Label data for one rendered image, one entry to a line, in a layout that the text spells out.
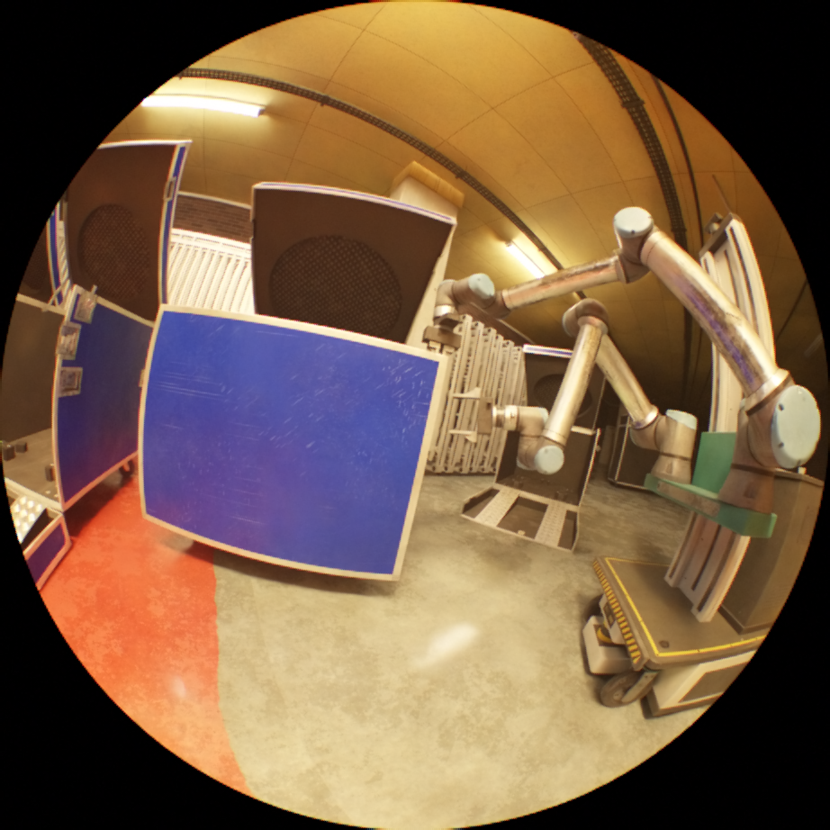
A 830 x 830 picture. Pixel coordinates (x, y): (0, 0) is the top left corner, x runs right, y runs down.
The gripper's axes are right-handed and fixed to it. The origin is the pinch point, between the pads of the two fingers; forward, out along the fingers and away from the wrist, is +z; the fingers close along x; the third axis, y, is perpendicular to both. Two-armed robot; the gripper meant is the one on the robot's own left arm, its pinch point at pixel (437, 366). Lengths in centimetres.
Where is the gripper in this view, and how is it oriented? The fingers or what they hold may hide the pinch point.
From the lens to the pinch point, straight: 92.1
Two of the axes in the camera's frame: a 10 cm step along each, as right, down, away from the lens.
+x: -9.5, -2.0, -2.3
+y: -2.6, 1.0, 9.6
